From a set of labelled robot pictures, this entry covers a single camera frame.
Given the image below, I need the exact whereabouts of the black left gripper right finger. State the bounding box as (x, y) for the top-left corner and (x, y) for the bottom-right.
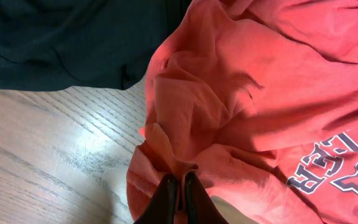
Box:
(185, 172), (228, 224)

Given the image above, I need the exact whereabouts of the red printed t-shirt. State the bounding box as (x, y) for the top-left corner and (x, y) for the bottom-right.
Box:
(126, 0), (358, 223)

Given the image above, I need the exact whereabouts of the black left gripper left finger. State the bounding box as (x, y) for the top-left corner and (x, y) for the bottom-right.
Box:
(134, 174), (178, 224)

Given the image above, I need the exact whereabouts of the black t-shirt white logo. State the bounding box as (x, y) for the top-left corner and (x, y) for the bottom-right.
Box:
(0, 0), (190, 91)

